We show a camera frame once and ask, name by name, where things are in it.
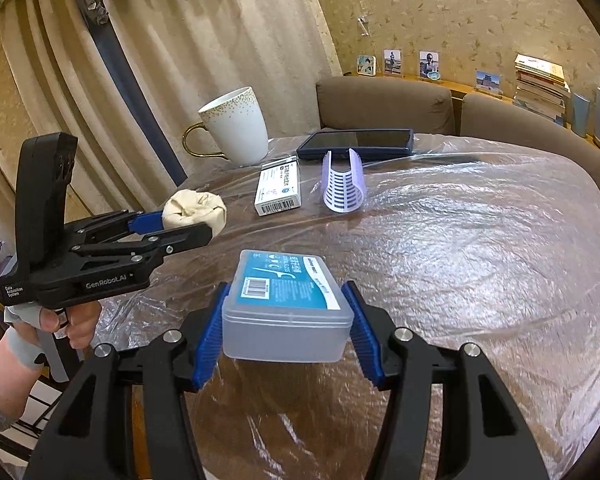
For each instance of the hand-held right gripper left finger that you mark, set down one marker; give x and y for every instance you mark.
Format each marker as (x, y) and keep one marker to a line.
(210, 345)

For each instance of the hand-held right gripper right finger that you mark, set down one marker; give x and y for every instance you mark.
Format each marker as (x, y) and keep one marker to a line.
(367, 345)

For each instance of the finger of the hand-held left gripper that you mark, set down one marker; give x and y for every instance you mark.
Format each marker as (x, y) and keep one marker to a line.
(185, 237)
(147, 221)

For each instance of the beige paper ball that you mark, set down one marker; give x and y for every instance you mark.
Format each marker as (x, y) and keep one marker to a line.
(200, 207)

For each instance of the clear plastic box blue label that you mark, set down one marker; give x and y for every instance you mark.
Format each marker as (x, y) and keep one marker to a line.
(285, 330)

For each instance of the person's left forearm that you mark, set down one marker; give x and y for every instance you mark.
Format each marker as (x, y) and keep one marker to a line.
(0, 380)

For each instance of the person's left hand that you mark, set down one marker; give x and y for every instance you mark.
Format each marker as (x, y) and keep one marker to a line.
(85, 325)

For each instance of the small white cardboard box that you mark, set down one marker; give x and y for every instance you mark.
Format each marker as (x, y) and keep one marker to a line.
(277, 185)

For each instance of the purple slotted curved sheet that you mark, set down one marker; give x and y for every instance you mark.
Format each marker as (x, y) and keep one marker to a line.
(340, 185)

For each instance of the beige curtain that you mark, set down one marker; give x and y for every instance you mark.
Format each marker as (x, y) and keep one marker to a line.
(180, 35)

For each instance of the dark blue smartphone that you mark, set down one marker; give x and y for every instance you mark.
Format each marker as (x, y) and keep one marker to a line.
(355, 142)

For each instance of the brown fabric armchair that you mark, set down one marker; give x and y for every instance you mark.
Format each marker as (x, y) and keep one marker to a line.
(380, 105)
(505, 115)

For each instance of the small standing photo print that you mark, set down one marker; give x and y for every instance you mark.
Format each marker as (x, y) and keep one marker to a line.
(393, 62)
(429, 64)
(488, 83)

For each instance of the stack of books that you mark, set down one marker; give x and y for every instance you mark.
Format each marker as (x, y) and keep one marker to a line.
(540, 90)

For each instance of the small teal photo frame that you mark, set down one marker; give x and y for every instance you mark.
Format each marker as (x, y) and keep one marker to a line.
(366, 65)

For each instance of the clear wall hook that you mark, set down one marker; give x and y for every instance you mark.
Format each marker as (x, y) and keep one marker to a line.
(363, 22)

